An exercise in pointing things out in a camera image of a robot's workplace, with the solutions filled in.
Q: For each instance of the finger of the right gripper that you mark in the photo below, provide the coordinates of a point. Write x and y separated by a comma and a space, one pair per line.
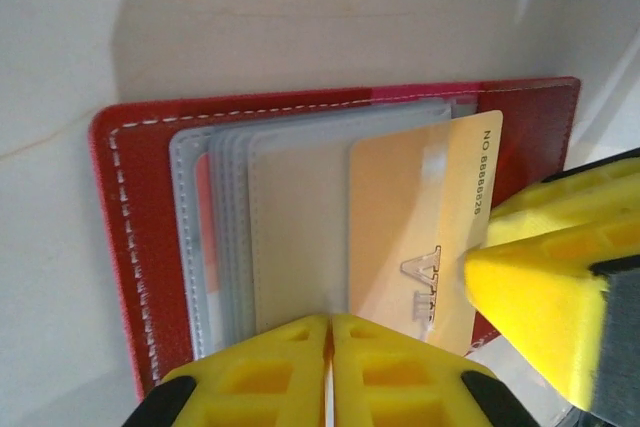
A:
565, 217
540, 322

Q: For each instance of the gold card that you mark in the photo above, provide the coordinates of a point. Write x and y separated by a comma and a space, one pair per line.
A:
400, 207

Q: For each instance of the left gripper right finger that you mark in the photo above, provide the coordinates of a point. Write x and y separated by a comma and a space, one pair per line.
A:
400, 382

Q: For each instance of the red card holder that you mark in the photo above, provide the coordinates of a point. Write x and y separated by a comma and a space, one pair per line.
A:
150, 227

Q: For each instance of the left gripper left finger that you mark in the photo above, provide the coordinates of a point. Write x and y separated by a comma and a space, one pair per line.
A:
250, 377

